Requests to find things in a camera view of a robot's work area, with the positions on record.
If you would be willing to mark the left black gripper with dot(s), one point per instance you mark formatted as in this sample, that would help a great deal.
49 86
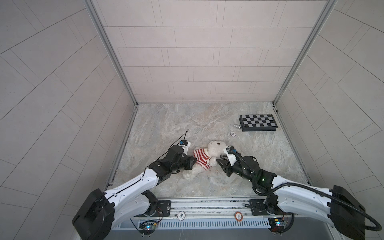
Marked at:
189 165

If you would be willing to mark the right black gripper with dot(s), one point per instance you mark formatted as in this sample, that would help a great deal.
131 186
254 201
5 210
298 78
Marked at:
226 166

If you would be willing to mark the red white striped sweater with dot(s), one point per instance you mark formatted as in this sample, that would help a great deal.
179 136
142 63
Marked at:
202 158

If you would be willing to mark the white teddy bear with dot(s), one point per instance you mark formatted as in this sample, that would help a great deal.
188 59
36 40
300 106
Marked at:
214 149

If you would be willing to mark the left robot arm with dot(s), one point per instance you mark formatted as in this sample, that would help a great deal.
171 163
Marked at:
102 211

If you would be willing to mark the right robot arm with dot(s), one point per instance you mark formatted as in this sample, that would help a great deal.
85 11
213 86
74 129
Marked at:
336 207

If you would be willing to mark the black white chessboard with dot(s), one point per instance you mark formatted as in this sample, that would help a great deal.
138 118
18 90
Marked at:
258 123

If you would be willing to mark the right circuit board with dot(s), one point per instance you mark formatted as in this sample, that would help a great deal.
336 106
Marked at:
276 225

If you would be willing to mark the circuit board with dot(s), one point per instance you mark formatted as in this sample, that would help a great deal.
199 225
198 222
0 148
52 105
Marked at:
146 228
276 225

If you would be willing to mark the left circuit board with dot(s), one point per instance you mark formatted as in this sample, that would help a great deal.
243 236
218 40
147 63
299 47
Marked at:
146 228

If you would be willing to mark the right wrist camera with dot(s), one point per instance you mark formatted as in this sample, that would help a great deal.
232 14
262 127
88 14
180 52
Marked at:
230 152

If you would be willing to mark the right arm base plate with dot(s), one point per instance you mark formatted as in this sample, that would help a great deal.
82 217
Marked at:
264 207

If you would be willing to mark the red poker chip on rail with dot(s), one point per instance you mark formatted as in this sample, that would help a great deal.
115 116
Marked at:
238 216

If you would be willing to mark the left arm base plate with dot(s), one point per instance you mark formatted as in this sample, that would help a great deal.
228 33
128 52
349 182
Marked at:
162 209

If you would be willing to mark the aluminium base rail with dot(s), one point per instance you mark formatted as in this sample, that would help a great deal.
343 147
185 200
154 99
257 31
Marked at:
210 208

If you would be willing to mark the white poker chip on rail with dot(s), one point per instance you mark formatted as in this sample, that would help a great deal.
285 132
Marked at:
181 215

